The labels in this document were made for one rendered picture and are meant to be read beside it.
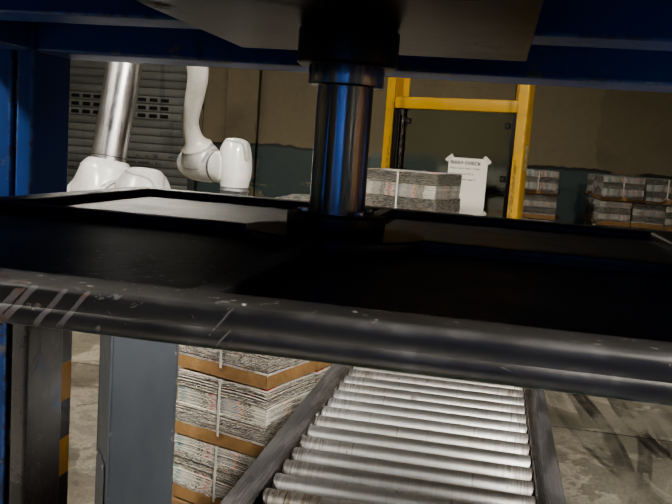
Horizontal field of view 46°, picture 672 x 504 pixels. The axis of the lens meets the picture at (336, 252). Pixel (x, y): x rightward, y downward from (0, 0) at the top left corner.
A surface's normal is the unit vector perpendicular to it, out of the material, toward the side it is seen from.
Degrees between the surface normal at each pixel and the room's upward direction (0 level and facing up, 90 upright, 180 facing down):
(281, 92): 90
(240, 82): 90
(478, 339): 68
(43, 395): 90
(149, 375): 90
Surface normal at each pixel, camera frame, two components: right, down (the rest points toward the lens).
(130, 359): 0.42, 0.14
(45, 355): 0.98, 0.10
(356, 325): -0.15, -0.27
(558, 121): -0.20, 0.11
